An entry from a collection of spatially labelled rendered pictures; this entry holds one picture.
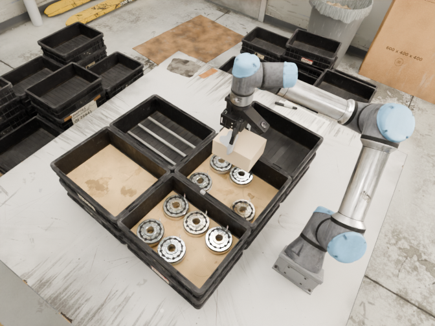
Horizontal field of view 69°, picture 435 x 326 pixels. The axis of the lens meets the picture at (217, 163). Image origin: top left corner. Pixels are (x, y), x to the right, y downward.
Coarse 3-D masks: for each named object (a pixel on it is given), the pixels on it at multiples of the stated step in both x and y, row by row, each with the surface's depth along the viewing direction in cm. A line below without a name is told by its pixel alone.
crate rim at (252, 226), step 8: (184, 160) 132; (264, 160) 135; (176, 168) 129; (272, 168) 132; (184, 176) 127; (288, 176) 130; (192, 184) 125; (288, 184) 128; (280, 192) 125; (216, 200) 121; (272, 200) 122; (264, 208) 120; (240, 216) 117; (248, 224) 115; (256, 224) 116
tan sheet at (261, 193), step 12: (204, 168) 142; (216, 180) 139; (228, 180) 139; (252, 180) 140; (216, 192) 135; (228, 192) 135; (240, 192) 136; (252, 192) 136; (264, 192) 136; (276, 192) 137; (228, 204) 131; (264, 204) 133
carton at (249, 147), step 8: (224, 128) 118; (216, 136) 115; (240, 136) 116; (248, 136) 116; (256, 136) 117; (216, 144) 115; (240, 144) 114; (248, 144) 114; (256, 144) 114; (264, 144) 117; (216, 152) 118; (224, 152) 116; (232, 152) 113; (240, 152) 112; (248, 152) 112; (256, 152) 112; (232, 160) 116; (240, 160) 113; (248, 160) 111; (256, 160) 119; (240, 168) 116; (248, 168) 114
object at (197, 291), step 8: (168, 176) 126; (176, 176) 127; (160, 184) 124; (184, 184) 125; (152, 192) 121; (144, 200) 119; (208, 200) 122; (136, 208) 117; (224, 208) 119; (232, 216) 117; (120, 224) 112; (240, 224) 115; (128, 232) 112; (248, 232) 113; (136, 240) 109; (144, 248) 108; (232, 248) 109; (152, 256) 108; (160, 256) 106; (168, 264) 104; (224, 264) 106; (176, 272) 103; (216, 272) 104; (184, 280) 102; (208, 280) 102; (192, 288) 100; (200, 288) 100
